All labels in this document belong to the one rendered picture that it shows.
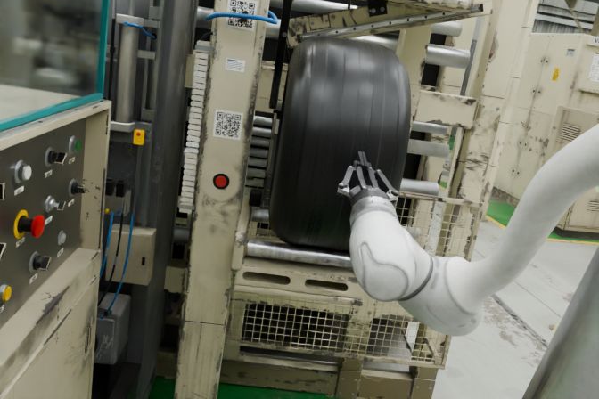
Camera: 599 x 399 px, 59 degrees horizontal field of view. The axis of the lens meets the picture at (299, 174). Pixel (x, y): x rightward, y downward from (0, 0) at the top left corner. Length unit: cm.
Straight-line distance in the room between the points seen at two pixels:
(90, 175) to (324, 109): 57
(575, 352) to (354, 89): 85
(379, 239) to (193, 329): 91
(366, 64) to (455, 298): 65
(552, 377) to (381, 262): 33
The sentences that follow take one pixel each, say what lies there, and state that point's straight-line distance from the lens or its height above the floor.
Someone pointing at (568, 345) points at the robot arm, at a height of 121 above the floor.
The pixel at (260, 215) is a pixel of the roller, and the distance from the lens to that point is 172.
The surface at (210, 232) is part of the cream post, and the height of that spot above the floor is 91.
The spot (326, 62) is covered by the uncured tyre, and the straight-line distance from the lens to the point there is 133.
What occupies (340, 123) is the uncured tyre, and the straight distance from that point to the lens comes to 125.
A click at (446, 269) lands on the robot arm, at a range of 96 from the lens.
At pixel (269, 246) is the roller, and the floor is 92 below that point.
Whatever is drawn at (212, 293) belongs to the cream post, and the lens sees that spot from 161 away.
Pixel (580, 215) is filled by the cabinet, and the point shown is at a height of 25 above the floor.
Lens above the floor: 146
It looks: 14 degrees down
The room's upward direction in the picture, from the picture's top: 9 degrees clockwise
